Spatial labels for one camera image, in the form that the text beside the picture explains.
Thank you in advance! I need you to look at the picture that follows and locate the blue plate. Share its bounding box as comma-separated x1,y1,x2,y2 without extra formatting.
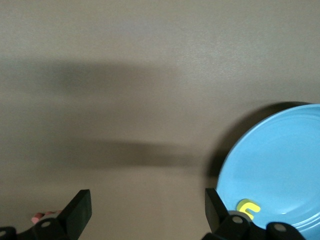
215,103,320,240

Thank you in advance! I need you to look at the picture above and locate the yellow foam letter u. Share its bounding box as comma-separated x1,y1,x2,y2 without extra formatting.
236,198,262,221

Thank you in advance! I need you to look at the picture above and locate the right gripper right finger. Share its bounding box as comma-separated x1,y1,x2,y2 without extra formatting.
202,187,308,240

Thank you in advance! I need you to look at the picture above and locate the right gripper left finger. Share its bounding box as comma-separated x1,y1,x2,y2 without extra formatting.
0,189,92,240

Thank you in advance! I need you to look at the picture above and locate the red foam letter w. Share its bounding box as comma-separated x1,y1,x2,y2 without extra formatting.
30,210,63,225

